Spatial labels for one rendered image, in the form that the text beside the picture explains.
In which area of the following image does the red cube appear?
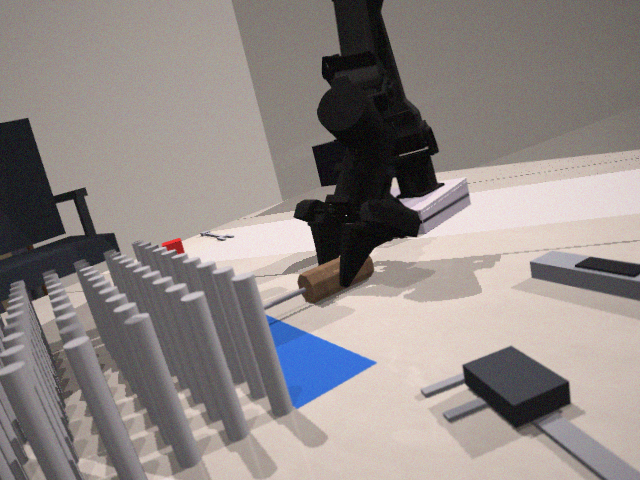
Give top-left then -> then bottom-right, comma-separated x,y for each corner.
162,238 -> 185,254

